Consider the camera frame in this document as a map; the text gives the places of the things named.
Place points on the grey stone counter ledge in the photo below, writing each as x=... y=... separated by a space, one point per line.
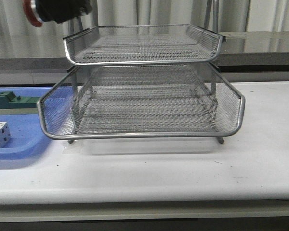
x=242 y=52

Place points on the red emergency stop button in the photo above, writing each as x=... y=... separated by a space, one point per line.
x=41 y=11

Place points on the silver metal rack frame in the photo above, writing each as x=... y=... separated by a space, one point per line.
x=215 y=19

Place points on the silver mesh tray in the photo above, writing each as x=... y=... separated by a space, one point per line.
x=104 y=116
x=135 y=82
x=142 y=44

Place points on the clear tape strip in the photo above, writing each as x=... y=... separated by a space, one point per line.
x=76 y=147

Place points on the green electrical component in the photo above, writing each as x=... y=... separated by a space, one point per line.
x=10 y=104

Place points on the blue plastic bin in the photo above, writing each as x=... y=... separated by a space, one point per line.
x=27 y=138

